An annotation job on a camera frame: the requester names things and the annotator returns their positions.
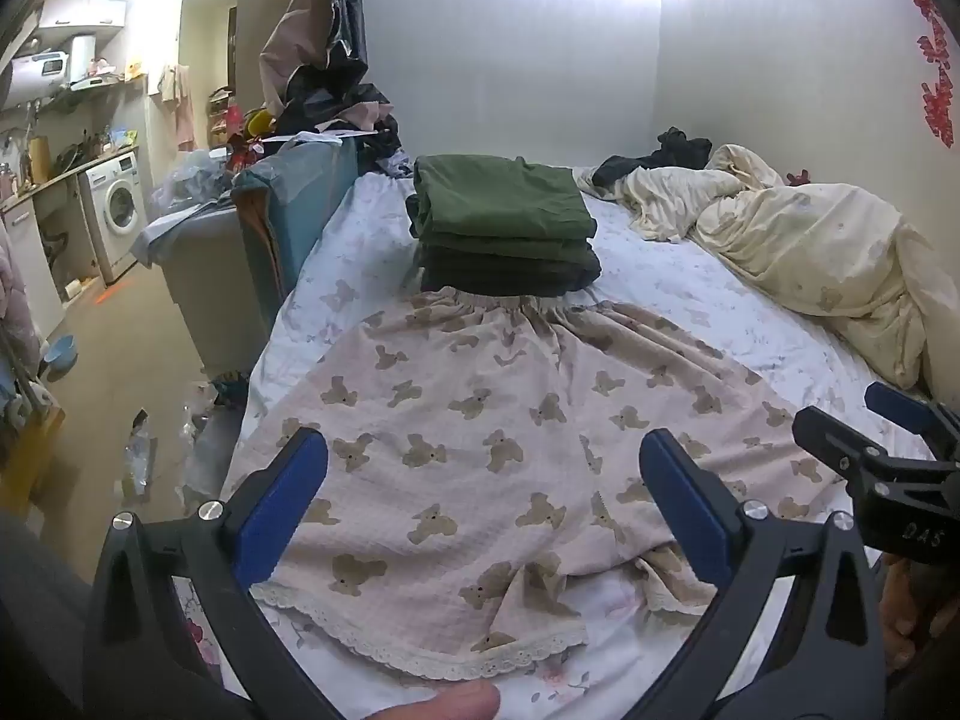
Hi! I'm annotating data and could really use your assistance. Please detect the hanging brown coat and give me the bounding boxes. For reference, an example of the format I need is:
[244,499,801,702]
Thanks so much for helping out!
[259,0,362,117]

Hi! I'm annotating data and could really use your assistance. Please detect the black clothes on bed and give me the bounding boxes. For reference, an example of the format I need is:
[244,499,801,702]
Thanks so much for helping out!
[592,127,713,188]

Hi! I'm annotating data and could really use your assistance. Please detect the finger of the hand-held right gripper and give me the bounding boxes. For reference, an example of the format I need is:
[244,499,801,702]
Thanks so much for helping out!
[793,406,893,482]
[864,382,960,460]

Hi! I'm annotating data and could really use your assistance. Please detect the pile of dark clothes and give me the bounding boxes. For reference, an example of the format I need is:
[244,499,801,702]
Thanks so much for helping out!
[276,64,403,175]

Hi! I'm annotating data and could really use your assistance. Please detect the white floral bedsheet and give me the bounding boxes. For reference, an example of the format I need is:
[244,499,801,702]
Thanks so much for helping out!
[176,157,947,720]

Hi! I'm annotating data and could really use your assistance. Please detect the blue bowl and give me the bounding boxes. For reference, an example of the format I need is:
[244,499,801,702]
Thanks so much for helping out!
[39,336,78,376]

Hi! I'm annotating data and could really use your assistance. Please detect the person's left hand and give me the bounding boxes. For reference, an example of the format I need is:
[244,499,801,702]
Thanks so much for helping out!
[351,681,502,720]

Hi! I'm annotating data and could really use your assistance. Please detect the white paper sheet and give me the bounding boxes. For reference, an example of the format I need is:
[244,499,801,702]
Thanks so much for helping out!
[281,130,380,147]

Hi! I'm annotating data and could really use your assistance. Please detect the pink bear-print pants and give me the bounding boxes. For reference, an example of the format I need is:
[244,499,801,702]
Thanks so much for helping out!
[221,285,848,682]

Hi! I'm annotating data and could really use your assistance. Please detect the white washing machine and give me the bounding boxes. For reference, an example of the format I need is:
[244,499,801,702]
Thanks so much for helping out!
[79,151,149,284]

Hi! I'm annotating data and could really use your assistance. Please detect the white wall cabinet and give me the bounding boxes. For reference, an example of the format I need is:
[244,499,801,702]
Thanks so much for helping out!
[37,0,127,32]

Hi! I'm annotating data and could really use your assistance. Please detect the folded green pants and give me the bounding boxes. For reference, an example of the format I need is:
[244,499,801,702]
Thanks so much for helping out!
[412,154,598,250]

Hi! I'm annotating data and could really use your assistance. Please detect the clear plastic bag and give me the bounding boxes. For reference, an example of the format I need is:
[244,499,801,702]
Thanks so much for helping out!
[120,409,160,503]

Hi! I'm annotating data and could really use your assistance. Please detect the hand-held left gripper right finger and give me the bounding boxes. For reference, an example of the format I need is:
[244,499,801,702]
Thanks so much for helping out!
[637,429,890,720]

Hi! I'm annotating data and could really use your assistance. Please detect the person's right hand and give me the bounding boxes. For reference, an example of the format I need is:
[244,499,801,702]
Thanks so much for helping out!
[877,551,960,680]

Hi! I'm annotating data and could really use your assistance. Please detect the cream bear-print quilt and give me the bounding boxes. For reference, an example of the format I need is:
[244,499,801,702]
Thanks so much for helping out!
[621,144,960,392]

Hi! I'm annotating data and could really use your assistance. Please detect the grey storage box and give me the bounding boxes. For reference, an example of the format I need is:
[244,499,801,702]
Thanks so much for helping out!
[133,204,272,377]

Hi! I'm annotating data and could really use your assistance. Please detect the red wall decoration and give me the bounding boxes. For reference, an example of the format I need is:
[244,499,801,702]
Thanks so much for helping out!
[894,0,956,149]

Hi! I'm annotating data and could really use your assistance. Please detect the blue-grey bed board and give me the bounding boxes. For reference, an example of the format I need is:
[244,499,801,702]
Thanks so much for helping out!
[231,139,359,316]

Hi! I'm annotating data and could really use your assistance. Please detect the hanging pink towel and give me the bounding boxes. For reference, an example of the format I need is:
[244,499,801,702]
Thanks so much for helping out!
[159,64,197,152]

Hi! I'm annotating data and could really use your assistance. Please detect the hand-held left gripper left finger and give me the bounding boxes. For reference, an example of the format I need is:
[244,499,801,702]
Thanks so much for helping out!
[82,427,346,720]

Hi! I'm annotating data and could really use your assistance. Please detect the white water heater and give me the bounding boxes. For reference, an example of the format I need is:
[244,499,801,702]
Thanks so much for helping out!
[0,34,98,112]

